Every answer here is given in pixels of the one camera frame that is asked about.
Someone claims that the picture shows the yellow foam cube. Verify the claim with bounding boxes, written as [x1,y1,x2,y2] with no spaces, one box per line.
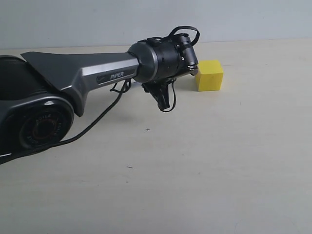
[195,60,224,92]

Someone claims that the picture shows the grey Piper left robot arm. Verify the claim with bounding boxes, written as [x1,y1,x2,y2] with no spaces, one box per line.
[0,26,199,164]

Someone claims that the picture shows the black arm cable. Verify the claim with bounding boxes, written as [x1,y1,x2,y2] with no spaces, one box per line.
[0,25,200,159]

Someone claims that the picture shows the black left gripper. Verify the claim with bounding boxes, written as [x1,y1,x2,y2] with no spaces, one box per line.
[141,33,198,111]

